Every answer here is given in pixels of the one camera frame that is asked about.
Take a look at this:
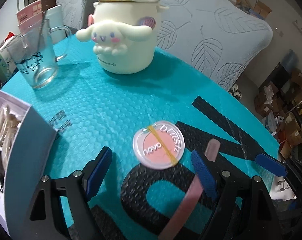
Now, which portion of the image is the metal spoon in mug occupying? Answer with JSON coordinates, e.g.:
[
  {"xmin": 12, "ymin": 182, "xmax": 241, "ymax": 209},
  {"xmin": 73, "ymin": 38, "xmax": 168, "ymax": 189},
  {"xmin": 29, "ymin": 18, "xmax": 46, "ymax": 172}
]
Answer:
[{"xmin": 34, "ymin": 11, "xmax": 46, "ymax": 83}]

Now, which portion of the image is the pink paper cups stack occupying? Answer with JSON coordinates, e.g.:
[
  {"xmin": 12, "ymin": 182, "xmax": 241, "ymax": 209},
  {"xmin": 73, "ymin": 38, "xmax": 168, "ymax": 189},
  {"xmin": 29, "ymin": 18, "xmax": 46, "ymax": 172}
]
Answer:
[{"xmin": 16, "ymin": 0, "xmax": 43, "ymax": 33}]

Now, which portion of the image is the open lavender gift box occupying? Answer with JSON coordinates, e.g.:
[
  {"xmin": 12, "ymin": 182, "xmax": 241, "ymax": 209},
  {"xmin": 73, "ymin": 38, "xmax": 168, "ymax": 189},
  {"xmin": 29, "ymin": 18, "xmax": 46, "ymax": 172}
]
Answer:
[{"xmin": 0, "ymin": 90, "xmax": 57, "ymax": 239}]

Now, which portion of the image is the teal bubble mailer mat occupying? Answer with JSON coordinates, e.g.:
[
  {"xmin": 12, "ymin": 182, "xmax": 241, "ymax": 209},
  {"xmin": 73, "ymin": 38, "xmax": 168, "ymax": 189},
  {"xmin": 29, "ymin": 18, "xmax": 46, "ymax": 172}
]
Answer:
[{"xmin": 3, "ymin": 38, "xmax": 278, "ymax": 239}]

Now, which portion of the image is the pale mint tumbler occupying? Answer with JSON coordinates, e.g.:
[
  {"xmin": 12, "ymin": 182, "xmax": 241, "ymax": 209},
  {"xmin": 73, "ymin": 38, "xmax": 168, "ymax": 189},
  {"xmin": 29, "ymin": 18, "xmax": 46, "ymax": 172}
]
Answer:
[{"xmin": 45, "ymin": 5, "xmax": 66, "ymax": 44}]

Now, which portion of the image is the pink slim rectangular tube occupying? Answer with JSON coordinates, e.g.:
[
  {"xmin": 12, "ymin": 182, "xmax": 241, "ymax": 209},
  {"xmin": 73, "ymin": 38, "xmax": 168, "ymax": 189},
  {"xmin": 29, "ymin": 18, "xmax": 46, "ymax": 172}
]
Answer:
[{"xmin": 157, "ymin": 138, "xmax": 221, "ymax": 240}]

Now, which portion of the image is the glass Hello Kitty mug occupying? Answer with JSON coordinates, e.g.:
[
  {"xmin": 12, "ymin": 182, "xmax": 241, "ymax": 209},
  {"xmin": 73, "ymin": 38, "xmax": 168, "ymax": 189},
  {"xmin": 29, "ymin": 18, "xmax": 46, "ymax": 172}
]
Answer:
[{"xmin": 8, "ymin": 19, "xmax": 72, "ymax": 89}]

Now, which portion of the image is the green white medicine box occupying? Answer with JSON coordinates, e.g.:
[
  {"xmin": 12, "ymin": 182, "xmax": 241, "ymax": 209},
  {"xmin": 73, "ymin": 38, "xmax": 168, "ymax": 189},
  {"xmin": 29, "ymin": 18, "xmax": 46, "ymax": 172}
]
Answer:
[{"xmin": 0, "ymin": 36, "xmax": 16, "ymax": 83}]

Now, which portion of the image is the grey leaf-pattern chair cover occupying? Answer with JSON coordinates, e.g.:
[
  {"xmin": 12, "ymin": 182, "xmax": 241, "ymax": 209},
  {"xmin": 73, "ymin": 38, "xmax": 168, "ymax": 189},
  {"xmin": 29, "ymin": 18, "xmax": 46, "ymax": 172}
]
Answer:
[{"xmin": 156, "ymin": 0, "xmax": 273, "ymax": 90}]

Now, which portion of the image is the cream Cinnamoroll water bottle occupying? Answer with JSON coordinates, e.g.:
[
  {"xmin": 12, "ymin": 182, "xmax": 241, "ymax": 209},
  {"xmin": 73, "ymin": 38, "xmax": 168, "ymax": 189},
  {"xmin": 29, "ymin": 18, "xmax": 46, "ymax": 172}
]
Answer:
[{"xmin": 76, "ymin": 0, "xmax": 167, "ymax": 74}]

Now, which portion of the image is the round pink blush compact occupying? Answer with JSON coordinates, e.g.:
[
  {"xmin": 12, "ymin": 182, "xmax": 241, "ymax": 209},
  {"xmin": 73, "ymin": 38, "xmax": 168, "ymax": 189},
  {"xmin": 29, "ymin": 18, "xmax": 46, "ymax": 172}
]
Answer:
[{"xmin": 133, "ymin": 120, "xmax": 185, "ymax": 170}]

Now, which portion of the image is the pearly wavy hair claw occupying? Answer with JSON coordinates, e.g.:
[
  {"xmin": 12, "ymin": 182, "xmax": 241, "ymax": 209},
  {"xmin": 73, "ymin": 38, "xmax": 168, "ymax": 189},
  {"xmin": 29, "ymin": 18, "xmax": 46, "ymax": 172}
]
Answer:
[{"xmin": 0, "ymin": 105, "xmax": 21, "ymax": 162}]

